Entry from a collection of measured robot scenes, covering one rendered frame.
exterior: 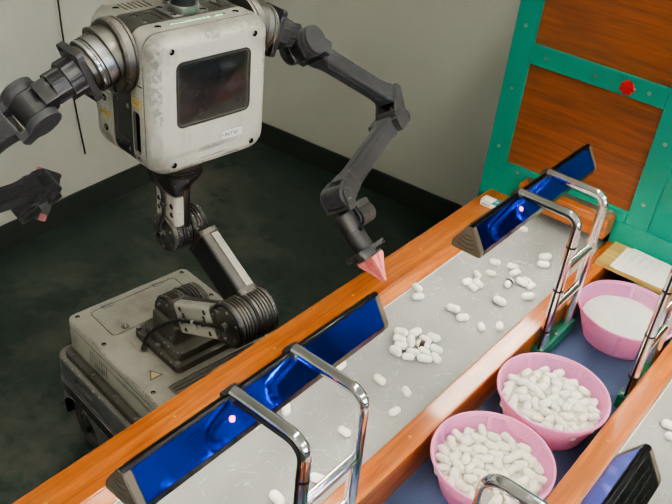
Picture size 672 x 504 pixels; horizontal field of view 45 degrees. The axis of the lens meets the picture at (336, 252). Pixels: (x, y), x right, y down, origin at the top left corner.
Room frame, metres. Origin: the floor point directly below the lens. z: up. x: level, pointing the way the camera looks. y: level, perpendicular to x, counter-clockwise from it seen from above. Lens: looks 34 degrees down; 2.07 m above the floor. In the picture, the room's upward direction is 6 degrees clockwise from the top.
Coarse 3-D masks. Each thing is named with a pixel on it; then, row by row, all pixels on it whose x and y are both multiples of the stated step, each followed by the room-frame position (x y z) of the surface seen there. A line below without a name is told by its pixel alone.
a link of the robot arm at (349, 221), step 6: (348, 210) 1.82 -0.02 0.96; (354, 210) 1.84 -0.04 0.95; (342, 216) 1.79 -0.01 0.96; (348, 216) 1.80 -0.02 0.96; (354, 216) 1.81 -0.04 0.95; (360, 216) 1.84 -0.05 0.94; (336, 222) 1.80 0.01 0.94; (342, 222) 1.79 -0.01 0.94; (348, 222) 1.79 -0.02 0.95; (354, 222) 1.79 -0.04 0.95; (360, 222) 1.83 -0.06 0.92; (342, 228) 1.78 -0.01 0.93; (348, 228) 1.78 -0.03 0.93; (354, 228) 1.78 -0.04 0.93; (342, 234) 1.79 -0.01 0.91
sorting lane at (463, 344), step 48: (528, 240) 2.13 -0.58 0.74; (432, 288) 1.82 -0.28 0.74; (384, 336) 1.60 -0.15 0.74; (480, 336) 1.64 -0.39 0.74; (432, 384) 1.44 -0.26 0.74; (336, 432) 1.25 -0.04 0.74; (384, 432) 1.27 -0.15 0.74; (192, 480) 1.08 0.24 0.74; (240, 480) 1.09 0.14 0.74; (288, 480) 1.11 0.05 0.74
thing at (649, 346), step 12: (660, 300) 1.51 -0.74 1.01; (660, 312) 1.50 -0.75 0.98; (648, 336) 1.50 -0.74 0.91; (660, 336) 1.58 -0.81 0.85; (648, 348) 1.50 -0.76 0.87; (660, 348) 1.63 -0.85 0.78; (636, 360) 1.51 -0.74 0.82; (648, 360) 1.63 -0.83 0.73; (636, 372) 1.50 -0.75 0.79; (624, 396) 1.50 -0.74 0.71
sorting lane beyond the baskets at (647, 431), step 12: (660, 396) 1.48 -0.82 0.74; (660, 408) 1.44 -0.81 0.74; (648, 420) 1.40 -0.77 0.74; (660, 420) 1.40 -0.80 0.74; (636, 432) 1.35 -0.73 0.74; (648, 432) 1.36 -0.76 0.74; (660, 432) 1.36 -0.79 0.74; (624, 444) 1.31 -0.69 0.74; (636, 444) 1.32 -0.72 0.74; (660, 444) 1.32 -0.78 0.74; (660, 456) 1.29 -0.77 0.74; (660, 468) 1.25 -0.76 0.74; (660, 492) 1.18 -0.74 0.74
